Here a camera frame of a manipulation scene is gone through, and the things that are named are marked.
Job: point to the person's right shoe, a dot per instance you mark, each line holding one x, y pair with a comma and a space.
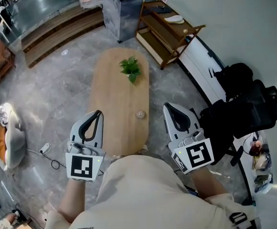
143, 148

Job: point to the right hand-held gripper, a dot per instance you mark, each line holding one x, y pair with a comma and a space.
195, 154

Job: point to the wooden steps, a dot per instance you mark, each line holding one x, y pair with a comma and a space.
57, 37

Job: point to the person's beige shirt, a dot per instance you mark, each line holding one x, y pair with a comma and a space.
141, 194

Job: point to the black office chair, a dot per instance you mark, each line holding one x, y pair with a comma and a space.
248, 118

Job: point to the person's right forearm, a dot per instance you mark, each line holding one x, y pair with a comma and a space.
205, 185

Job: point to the small green potted plant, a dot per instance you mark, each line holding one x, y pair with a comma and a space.
130, 68

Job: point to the person's shoe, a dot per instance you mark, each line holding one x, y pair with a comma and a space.
143, 148
115, 157

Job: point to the white power strip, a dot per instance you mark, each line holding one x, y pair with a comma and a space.
45, 148

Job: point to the pile of assorted items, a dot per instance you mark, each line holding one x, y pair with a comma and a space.
261, 166

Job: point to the wooden coffee table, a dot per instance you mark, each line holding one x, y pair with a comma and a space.
114, 99

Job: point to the black and white patterned pillow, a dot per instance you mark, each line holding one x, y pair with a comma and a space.
3, 116

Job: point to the white plate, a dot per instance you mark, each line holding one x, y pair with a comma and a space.
174, 19

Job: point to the brown wooden shelf unit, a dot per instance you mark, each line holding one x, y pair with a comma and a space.
162, 32

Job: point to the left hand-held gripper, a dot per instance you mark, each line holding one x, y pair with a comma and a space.
82, 163

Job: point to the person's left forearm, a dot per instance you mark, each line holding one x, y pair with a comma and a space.
72, 199

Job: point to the person's left shoe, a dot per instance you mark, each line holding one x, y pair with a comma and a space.
115, 157

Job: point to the grey marble cabinet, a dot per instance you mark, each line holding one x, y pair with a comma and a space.
126, 11

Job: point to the black backpack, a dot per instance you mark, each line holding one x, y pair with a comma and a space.
236, 80

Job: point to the gold-capped glass perfume bottle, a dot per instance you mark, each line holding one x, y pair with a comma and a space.
140, 114

